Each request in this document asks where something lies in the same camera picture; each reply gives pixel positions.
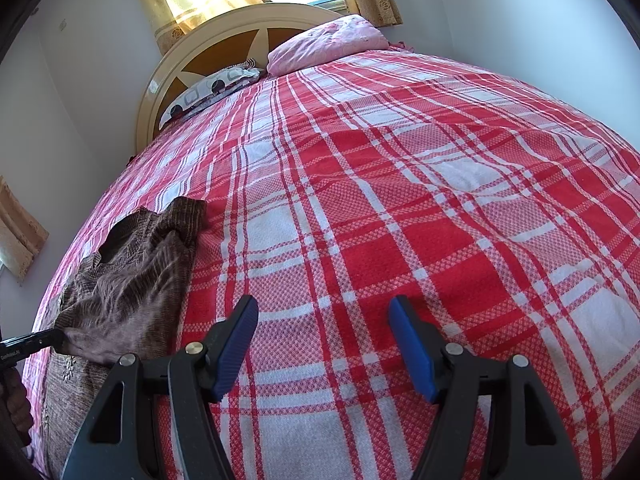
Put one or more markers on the cream wooden headboard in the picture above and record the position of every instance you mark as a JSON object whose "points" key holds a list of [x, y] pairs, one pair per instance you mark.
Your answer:
{"points": [[165, 75]]}

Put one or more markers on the person's left hand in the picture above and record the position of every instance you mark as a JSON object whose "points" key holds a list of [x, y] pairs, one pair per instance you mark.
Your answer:
{"points": [[14, 402]]}

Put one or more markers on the pink pillow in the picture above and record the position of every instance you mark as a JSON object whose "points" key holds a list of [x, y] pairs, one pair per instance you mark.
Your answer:
{"points": [[325, 42]]}

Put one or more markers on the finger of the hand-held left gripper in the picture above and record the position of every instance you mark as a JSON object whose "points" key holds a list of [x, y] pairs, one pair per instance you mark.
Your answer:
{"points": [[35, 342]]}

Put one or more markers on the white patterned pillow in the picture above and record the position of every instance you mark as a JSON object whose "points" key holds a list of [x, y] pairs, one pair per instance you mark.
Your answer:
{"points": [[215, 87]]}

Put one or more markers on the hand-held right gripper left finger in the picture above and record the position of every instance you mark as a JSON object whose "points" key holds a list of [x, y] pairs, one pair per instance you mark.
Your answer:
{"points": [[234, 352]]}

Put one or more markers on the red plaid blanket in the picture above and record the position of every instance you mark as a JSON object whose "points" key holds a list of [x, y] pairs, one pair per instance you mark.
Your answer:
{"points": [[400, 200]]}

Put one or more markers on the tan side curtain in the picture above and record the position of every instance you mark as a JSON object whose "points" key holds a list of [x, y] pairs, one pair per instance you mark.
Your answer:
{"points": [[20, 230]]}

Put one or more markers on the brown knit sweater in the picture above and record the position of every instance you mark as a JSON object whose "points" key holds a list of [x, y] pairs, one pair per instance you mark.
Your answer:
{"points": [[125, 285]]}

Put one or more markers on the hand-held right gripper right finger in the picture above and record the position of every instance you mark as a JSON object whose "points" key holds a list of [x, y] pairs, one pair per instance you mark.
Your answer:
{"points": [[411, 347]]}

